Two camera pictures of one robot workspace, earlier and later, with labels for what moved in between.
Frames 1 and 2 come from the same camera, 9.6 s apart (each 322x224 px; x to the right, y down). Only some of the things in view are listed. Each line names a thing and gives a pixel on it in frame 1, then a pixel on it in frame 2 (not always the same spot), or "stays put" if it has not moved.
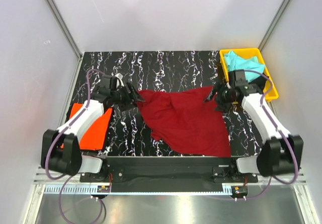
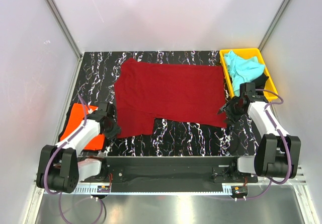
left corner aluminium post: (59, 19) stays put
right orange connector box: (239, 191) stays put
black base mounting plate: (169, 174) stays put
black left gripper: (129, 100) → (114, 131)
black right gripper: (221, 106) → (231, 118)
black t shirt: (259, 81) stays put
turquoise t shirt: (234, 62) stays put
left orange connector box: (103, 189) stays put
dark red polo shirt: (186, 122) → (176, 92)
